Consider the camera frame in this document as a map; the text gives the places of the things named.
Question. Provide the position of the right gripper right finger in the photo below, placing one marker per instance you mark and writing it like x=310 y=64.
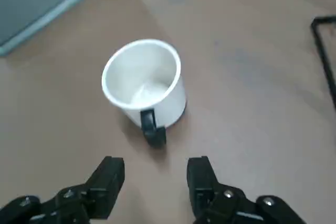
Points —
x=202 y=182

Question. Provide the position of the gray drawer cabinet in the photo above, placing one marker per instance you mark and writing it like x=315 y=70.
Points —
x=52 y=14

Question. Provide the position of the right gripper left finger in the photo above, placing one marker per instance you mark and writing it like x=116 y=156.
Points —
x=105 y=182

